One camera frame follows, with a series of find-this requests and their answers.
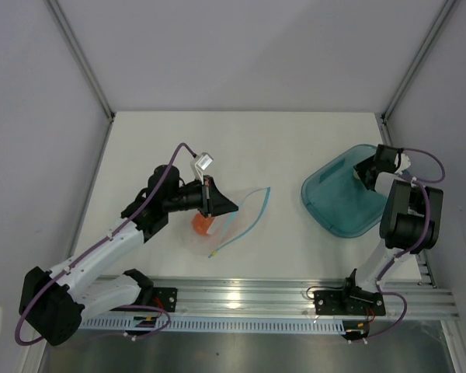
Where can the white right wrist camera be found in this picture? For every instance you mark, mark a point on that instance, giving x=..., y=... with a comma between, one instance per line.
x=402, y=162

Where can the left aluminium frame post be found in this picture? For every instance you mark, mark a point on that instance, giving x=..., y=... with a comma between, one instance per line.
x=67, y=32

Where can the aluminium mounting rail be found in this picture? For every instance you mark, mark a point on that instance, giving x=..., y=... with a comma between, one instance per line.
x=246, y=298

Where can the white slotted cable duct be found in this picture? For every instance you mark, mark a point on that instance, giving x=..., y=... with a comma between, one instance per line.
x=216, y=325

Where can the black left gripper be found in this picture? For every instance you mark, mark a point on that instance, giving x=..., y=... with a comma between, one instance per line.
x=219, y=204

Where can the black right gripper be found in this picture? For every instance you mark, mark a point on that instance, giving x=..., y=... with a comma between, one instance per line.
x=360, y=168

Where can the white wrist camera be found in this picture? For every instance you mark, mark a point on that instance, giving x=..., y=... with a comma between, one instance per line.
x=402, y=162
x=199, y=165

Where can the orange toy pumpkin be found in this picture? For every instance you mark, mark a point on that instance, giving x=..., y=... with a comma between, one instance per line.
x=201, y=224

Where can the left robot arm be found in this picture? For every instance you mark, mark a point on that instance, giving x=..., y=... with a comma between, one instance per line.
x=57, y=301

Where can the clear zip top bag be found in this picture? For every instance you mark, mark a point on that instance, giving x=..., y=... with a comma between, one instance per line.
x=229, y=228

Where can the teal plastic tray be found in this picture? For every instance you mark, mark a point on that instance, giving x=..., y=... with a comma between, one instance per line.
x=338, y=200

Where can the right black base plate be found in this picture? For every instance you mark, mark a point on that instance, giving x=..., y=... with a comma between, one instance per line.
x=330, y=303

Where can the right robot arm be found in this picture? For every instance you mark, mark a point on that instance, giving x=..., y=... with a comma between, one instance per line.
x=410, y=223

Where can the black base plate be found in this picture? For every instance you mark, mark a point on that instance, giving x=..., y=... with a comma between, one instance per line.
x=330, y=303
x=165, y=298

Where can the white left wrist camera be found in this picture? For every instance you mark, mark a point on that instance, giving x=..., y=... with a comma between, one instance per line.
x=199, y=165

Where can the right aluminium frame post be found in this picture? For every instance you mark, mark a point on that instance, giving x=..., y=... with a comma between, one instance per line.
x=427, y=44

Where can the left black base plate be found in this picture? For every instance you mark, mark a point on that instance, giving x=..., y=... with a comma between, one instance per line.
x=165, y=298

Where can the aluminium frame post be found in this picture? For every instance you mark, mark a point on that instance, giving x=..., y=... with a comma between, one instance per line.
x=427, y=44
x=67, y=32

